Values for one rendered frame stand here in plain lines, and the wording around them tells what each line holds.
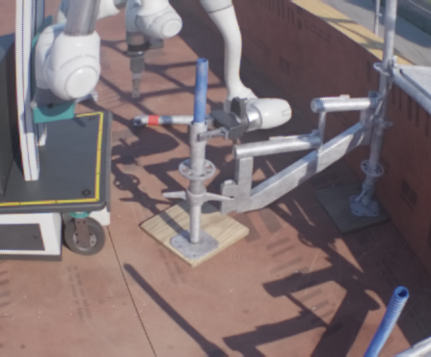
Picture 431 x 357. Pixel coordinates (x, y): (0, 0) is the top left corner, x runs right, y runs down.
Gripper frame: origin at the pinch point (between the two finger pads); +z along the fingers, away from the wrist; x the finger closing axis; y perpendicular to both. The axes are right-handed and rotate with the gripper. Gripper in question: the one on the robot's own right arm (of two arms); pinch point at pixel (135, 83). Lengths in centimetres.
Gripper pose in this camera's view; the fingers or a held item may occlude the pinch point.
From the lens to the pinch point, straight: 191.2
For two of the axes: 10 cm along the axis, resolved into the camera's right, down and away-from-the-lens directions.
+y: -9.9, 0.6, -1.6
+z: -0.5, 8.1, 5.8
